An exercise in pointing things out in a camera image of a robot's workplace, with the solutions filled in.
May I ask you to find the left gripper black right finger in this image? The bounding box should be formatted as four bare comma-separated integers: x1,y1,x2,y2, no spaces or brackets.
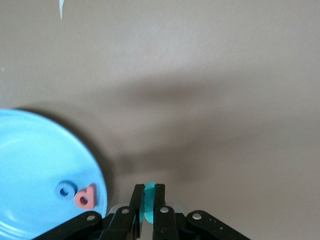
152,183,251,240

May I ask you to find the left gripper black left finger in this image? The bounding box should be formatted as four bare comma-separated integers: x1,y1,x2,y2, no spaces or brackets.
32,183,146,240

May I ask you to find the teal foam letter l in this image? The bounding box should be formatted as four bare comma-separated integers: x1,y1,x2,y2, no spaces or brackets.
143,181,157,225

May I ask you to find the pink foam letter p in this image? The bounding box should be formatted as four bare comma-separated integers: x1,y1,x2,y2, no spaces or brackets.
74,182,98,211

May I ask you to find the blue foam letter o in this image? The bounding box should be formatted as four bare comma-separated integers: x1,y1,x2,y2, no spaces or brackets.
54,180,76,200

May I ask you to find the blue plastic plate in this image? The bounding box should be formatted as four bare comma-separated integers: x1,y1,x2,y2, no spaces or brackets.
0,108,109,240

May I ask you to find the small white paper scrap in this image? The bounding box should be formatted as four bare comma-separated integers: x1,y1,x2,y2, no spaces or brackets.
58,0,67,21

